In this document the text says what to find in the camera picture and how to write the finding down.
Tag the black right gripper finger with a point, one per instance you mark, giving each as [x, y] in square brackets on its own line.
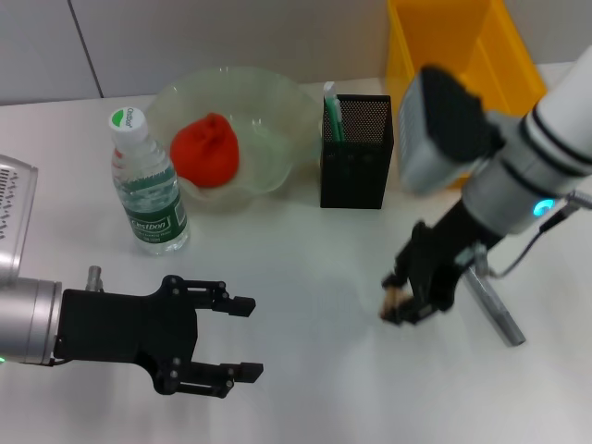
[394, 282]
[411, 315]

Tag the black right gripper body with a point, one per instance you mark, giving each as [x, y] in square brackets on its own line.
[439, 259]

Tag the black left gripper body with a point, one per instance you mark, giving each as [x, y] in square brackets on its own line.
[125, 328]

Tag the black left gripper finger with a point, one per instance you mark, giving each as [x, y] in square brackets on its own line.
[242, 307]
[250, 372]

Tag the beige eraser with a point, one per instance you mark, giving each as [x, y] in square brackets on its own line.
[393, 300]

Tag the grey pen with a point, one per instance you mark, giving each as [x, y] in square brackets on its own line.
[499, 314]

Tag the clear green-label water bottle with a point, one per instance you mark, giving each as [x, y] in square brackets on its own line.
[152, 203]

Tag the green utility knife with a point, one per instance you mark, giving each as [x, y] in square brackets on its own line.
[334, 115]

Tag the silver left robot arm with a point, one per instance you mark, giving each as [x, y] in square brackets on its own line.
[23, 314]

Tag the black mesh pen holder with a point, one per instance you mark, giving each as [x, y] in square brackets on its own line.
[353, 180]

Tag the green glass fruit bowl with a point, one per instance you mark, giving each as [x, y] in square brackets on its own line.
[273, 139]

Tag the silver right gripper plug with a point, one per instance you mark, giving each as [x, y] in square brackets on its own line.
[480, 259]

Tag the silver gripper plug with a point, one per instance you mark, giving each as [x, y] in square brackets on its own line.
[95, 277]
[480, 259]

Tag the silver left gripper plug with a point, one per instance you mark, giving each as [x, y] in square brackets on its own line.
[95, 277]

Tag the yellow plastic bin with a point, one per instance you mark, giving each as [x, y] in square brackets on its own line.
[444, 37]

